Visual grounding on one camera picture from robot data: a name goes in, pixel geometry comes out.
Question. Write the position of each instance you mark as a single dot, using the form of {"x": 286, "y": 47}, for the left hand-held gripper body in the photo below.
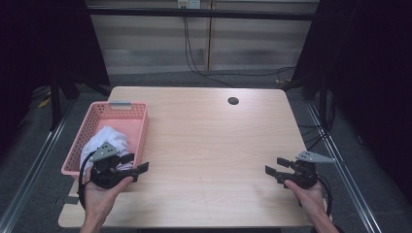
{"x": 105, "y": 174}

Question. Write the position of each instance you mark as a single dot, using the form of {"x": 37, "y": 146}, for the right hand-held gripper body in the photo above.
{"x": 304, "y": 174}

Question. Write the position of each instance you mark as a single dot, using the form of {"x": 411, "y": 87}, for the white printed t-shirt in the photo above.
{"x": 108, "y": 137}

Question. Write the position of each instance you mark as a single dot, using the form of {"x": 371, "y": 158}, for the pink plastic basket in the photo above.
{"x": 113, "y": 124}

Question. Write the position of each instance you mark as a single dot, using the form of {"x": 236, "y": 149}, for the person's right hand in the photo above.
{"x": 309, "y": 199}

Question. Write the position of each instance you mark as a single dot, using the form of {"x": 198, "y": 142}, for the person's left hand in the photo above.
{"x": 97, "y": 200}

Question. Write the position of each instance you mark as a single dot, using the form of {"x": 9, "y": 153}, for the grey tape piece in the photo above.
{"x": 72, "y": 200}

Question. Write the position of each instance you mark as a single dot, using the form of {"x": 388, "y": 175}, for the dark round table grommet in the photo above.
{"x": 233, "y": 100}

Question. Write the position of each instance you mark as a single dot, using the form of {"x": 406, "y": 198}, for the black metal stand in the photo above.
{"x": 55, "y": 106}

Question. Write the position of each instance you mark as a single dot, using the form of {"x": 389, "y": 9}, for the small yellow item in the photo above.
{"x": 44, "y": 103}

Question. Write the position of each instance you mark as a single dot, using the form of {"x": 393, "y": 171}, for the black curtain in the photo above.
{"x": 32, "y": 48}
{"x": 372, "y": 64}

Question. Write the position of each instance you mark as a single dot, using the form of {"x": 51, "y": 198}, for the black horizontal bar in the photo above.
{"x": 226, "y": 14}

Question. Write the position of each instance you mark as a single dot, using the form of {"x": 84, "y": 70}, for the metal floor rail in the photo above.
{"x": 356, "y": 194}
{"x": 34, "y": 168}

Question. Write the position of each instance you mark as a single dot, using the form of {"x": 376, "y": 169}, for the white wall socket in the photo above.
{"x": 189, "y": 4}

